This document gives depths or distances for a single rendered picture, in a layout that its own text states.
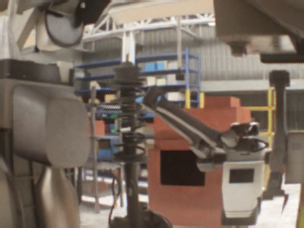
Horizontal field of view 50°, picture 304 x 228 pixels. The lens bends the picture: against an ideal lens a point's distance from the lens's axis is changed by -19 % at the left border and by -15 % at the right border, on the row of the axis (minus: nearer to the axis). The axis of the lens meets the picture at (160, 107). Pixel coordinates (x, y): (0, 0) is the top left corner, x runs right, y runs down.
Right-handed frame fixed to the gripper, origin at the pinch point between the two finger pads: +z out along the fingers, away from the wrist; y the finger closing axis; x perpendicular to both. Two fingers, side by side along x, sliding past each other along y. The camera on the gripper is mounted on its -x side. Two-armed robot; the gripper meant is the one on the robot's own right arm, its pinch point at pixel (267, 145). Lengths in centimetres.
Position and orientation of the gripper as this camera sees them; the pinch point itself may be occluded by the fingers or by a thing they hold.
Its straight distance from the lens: 171.0
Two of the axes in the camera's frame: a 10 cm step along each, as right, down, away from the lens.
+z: 8.9, -0.2, -4.6
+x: 0.0, 10.0, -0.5
